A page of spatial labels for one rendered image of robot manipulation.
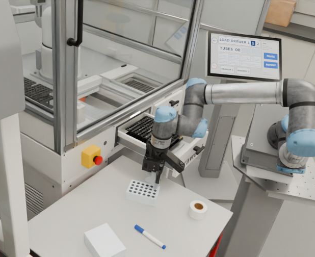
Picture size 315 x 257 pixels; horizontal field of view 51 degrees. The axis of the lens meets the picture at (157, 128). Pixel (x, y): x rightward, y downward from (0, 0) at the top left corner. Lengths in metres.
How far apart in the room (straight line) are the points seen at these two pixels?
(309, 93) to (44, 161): 0.99
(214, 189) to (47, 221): 1.65
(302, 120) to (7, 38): 0.83
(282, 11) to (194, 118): 3.47
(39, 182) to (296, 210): 2.02
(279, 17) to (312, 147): 3.56
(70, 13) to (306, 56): 3.56
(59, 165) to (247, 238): 1.17
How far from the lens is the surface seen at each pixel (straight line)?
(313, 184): 1.81
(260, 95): 1.16
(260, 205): 1.85
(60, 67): 1.12
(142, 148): 1.47
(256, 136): 1.71
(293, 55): 4.36
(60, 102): 1.17
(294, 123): 1.10
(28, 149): 1.44
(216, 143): 2.58
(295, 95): 1.13
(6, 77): 0.66
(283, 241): 2.57
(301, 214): 2.86
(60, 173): 1.34
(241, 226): 1.96
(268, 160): 1.73
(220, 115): 2.45
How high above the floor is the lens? 1.71
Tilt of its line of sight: 31 degrees down
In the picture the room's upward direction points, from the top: 9 degrees clockwise
